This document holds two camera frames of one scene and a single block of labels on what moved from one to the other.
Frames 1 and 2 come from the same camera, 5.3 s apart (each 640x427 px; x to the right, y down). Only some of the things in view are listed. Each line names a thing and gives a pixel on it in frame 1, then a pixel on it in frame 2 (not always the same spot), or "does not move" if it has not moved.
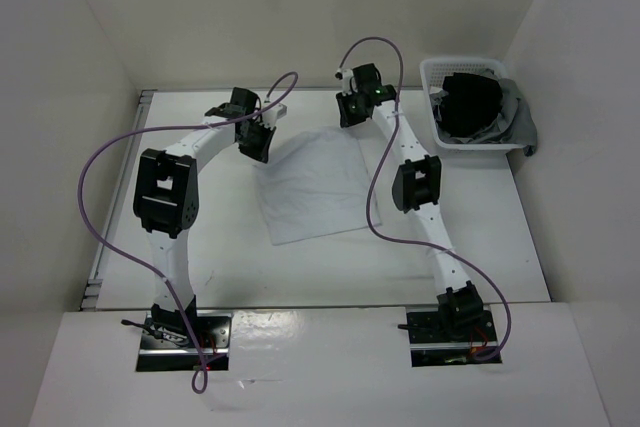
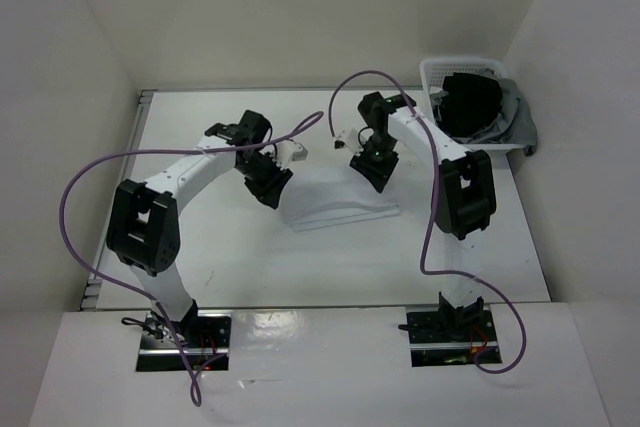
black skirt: x=470 y=103 does not move
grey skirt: x=515 y=125 does not move
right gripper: x=344 y=117 -> x=377 y=174
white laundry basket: x=433 y=72 does not move
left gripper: x=261 y=153 -> x=270 y=190
